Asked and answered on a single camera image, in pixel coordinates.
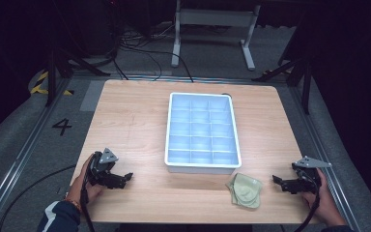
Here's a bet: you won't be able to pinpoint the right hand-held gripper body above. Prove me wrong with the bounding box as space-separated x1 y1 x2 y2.
282 156 333 195

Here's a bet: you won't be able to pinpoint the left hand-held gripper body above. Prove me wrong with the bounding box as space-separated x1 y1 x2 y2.
86 147 126 189

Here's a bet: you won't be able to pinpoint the light green cloth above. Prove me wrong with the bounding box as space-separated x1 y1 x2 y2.
225 172 264 210

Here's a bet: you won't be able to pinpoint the white divided storage box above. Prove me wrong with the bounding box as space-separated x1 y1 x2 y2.
163 92 243 175

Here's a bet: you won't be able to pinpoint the person's left hand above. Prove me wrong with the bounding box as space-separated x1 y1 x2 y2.
66 154 105 208

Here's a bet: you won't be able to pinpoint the person's right hand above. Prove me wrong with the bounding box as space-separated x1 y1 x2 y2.
300 168 348 227

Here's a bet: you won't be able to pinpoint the black metal stand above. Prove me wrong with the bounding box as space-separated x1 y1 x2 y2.
251 56 314 116
43 44 111 108

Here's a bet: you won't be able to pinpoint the yellow black hazard tape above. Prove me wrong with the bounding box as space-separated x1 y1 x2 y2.
29 71 75 97

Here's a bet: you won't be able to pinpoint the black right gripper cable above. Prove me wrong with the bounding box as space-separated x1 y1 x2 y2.
300 188 322 232

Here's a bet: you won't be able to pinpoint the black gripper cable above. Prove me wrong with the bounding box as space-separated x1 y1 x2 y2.
300 188 322 232
0 163 78 232

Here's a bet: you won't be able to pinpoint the black left gripper strap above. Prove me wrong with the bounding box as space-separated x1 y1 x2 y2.
79 178 97 232

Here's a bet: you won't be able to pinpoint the grey metal floor rail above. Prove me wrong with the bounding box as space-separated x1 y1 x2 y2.
0 76 72 232
288 85 363 232

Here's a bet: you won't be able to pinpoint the orange bracelet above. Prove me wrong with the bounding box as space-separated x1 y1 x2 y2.
64 198 82 211

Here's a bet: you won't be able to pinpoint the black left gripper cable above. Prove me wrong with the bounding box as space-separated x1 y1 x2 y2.
0 163 78 232

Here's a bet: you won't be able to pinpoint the black floor cables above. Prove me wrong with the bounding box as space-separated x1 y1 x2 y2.
111 28 195 83

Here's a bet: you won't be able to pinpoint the white metal table frame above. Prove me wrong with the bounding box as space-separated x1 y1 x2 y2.
170 0 263 72

